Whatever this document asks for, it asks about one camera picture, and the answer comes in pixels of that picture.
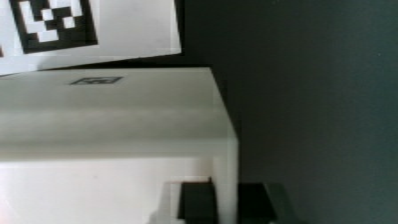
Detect white drawer cabinet housing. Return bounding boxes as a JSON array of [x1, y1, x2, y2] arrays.
[[0, 68, 237, 224]]

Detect white marker sheet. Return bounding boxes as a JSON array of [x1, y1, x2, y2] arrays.
[[0, 0, 181, 76]]

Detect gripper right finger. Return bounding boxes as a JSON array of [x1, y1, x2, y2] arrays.
[[237, 182, 309, 224]]

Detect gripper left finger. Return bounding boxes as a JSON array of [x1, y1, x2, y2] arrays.
[[147, 178, 220, 224]]

